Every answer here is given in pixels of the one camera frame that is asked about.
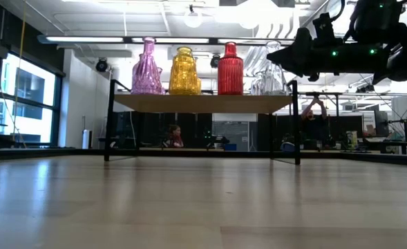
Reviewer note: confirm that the green and white container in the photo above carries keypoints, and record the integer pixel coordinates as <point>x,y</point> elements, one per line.
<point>351,140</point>

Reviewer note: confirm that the blue round object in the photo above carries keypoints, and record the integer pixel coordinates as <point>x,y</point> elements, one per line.
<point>287,147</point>

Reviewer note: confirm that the ceiling security camera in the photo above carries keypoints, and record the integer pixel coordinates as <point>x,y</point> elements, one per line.
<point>102,65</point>
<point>215,61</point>

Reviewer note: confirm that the white globe ceiling lamp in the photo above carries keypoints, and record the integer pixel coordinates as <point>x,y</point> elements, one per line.
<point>192,17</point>

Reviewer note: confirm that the person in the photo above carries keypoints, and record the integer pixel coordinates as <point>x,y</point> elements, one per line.
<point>313,121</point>
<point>175,136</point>

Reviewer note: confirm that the clear pleated glass vase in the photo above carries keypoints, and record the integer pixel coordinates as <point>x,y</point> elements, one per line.
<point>274,77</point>

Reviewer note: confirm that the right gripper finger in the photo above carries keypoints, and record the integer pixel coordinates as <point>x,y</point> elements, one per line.
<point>293,48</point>
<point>298,69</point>

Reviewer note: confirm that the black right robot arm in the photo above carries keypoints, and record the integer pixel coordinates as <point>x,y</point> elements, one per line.
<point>396,34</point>

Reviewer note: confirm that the black computer monitor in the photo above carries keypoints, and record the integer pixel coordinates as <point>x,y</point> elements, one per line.
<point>381,122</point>

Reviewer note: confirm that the yellow slim ribbed vase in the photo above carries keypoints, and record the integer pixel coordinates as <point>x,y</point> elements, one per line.
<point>183,72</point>

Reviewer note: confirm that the black background robot device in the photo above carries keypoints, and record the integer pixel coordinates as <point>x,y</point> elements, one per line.
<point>217,140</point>

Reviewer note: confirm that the white cylinder canister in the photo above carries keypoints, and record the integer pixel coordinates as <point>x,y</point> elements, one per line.
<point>86,139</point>

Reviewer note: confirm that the red ribbed cylinder bottle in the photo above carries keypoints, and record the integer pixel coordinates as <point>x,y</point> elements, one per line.
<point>230,72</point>

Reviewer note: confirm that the pink round glass vase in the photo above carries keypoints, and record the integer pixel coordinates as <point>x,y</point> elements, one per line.
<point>147,72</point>

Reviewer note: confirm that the blue storage box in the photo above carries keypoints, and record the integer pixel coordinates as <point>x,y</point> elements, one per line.
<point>230,147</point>

